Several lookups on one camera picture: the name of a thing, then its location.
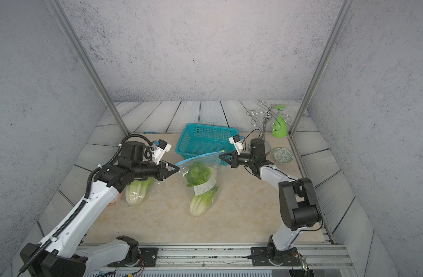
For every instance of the right aluminium frame post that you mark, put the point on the right aluminium frame post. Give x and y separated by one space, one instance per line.
324 59

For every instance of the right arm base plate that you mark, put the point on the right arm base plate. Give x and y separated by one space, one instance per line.
265 256

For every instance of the chinese cabbage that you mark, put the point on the chinese cabbage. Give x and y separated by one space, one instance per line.
200 204
198 174
136 191

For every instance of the green plastic goblet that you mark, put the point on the green plastic goblet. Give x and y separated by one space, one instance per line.
279 128

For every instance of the aluminium frame post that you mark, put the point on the aluminium frame post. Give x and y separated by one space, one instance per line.
76 44
324 59

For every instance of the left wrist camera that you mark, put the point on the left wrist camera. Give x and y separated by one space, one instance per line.
159 148

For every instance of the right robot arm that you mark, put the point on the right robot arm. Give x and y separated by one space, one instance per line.
299 208

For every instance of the clear zipper bag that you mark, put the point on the clear zipper bag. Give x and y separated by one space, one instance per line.
153 190
211 160

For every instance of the teal plastic basket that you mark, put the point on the teal plastic basket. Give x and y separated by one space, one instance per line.
198 139

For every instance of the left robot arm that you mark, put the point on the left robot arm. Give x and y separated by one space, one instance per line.
57 254

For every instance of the left aluminium frame post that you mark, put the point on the left aluminium frame post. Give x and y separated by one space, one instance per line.
76 44

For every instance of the aluminium front rail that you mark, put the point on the aluminium front rail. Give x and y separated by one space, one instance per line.
323 257

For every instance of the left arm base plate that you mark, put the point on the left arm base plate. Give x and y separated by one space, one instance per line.
143 257

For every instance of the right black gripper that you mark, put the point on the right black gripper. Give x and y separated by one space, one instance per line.
235 160

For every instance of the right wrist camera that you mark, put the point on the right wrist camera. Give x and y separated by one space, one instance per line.
238 142

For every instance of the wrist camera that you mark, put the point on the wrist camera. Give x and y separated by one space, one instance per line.
159 148
238 142

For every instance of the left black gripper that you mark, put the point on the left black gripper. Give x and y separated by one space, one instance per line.
162 172

